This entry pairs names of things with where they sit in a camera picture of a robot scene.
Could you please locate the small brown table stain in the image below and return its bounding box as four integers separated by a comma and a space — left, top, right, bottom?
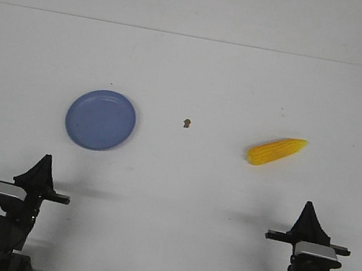
183, 119, 192, 129

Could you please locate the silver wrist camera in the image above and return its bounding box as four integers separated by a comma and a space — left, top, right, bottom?
0, 181, 27, 202
293, 241, 337, 261

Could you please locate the yellow corn cob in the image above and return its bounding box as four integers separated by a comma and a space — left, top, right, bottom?
245, 138, 309, 166

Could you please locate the blue round plate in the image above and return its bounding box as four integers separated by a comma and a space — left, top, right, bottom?
64, 89, 137, 151

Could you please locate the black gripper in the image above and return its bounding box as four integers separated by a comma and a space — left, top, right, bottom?
265, 201, 350, 256
0, 154, 71, 218

